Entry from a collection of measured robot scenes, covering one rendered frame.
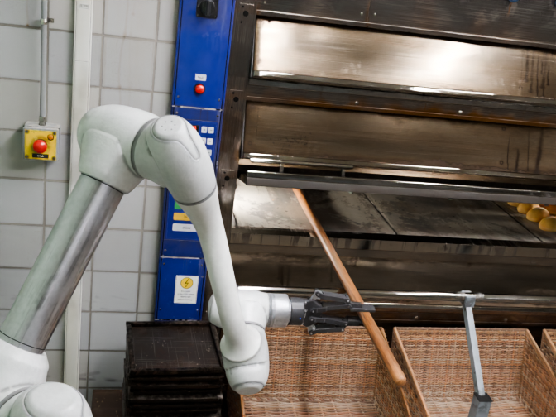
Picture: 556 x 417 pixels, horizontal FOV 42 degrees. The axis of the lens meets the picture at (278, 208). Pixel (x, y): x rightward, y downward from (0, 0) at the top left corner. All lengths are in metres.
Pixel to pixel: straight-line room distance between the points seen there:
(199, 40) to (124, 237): 0.68
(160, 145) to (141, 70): 0.81
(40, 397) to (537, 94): 1.82
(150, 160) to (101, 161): 0.12
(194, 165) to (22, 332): 0.48
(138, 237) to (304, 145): 0.61
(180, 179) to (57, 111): 0.86
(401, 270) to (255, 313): 0.91
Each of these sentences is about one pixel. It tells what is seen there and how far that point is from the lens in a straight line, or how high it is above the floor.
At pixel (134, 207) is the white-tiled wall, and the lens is 2.35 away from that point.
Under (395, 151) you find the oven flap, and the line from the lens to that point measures 2.42.
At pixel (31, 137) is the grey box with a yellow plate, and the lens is 2.22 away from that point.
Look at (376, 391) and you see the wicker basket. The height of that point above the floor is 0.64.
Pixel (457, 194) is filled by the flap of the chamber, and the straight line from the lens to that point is 2.40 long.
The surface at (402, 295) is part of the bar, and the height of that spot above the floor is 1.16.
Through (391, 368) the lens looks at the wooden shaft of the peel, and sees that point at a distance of 1.77.
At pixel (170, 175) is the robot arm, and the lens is 1.47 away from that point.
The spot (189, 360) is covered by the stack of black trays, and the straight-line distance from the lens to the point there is 2.23.
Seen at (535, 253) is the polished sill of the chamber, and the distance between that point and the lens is 2.82.
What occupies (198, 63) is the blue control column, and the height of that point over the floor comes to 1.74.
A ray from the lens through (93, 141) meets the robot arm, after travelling 1.56.
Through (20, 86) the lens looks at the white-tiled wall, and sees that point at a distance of 2.26.
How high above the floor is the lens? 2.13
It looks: 21 degrees down
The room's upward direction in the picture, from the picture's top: 8 degrees clockwise
